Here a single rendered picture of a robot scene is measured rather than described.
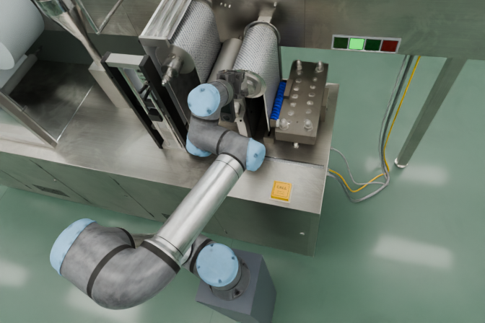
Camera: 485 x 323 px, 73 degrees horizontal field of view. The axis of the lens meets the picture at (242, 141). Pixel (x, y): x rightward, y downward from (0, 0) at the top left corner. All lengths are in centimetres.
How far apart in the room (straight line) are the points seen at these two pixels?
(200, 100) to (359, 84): 218
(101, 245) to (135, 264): 8
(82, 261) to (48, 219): 215
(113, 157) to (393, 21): 129
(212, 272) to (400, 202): 160
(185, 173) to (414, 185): 157
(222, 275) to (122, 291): 41
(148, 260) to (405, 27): 114
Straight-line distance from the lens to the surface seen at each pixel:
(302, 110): 137
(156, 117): 131
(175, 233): 70
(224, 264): 103
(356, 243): 222
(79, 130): 183
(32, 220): 295
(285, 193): 130
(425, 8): 134
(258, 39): 125
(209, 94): 80
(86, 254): 73
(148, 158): 154
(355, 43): 141
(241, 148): 80
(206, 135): 85
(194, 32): 122
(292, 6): 134
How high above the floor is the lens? 211
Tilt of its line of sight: 56 degrees down
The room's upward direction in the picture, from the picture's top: 15 degrees counter-clockwise
